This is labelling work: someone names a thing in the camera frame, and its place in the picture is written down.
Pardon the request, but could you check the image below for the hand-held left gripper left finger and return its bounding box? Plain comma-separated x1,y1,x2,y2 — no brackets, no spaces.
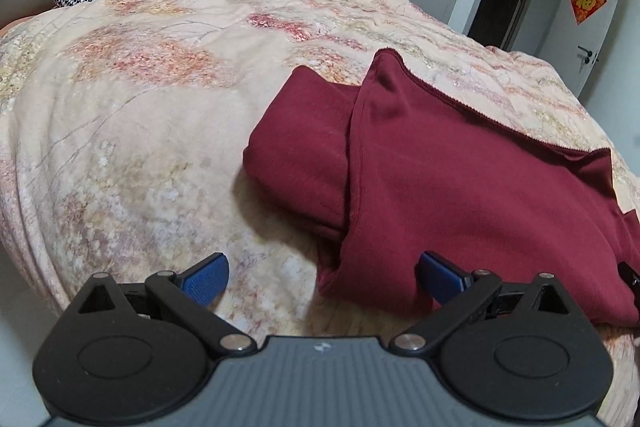
65,252,259,356

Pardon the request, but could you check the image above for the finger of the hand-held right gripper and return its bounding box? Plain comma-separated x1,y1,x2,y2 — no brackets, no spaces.
618,260,640,289

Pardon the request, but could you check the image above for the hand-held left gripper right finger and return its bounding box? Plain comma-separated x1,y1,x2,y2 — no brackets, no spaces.
389,251,584,356

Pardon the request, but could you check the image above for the white room door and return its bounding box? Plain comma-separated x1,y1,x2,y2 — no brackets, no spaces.
574,0,640,104

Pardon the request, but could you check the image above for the orange bed sheet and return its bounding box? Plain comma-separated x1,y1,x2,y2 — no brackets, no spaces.
0,9,56,32

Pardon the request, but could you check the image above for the bed with floral duvet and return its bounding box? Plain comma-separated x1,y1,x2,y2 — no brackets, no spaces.
0,0,640,410

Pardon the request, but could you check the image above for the dark red long-sleeved shirt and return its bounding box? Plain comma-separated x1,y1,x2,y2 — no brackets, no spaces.
243,48,640,326

